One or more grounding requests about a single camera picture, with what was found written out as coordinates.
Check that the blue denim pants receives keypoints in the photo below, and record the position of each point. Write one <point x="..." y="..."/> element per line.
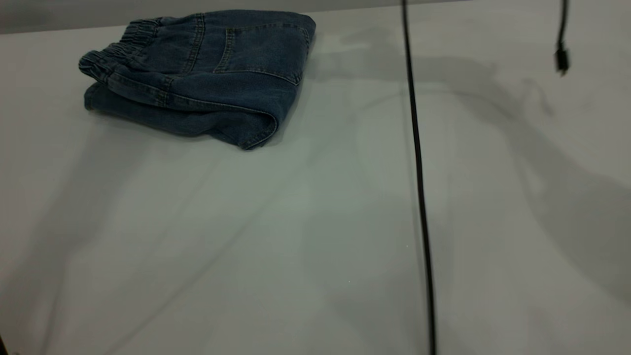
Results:
<point x="222" y="74"/>

